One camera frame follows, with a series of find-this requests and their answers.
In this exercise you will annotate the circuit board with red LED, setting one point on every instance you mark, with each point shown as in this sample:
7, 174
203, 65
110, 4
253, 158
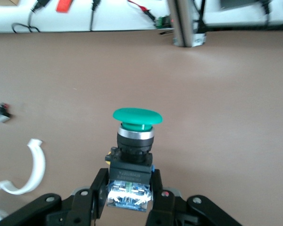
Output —
163, 21

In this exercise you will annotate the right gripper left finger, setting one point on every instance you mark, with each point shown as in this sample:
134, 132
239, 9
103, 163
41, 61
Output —
85, 207

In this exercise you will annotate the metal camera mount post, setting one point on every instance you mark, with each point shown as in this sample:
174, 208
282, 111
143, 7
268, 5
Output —
179, 21

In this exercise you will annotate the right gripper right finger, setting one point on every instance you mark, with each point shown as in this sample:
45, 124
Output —
169, 209

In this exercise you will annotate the green mushroom push button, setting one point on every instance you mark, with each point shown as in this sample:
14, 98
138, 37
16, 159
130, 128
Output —
136, 115

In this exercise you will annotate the red flat tag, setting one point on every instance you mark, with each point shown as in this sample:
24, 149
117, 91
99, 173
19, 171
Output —
64, 5

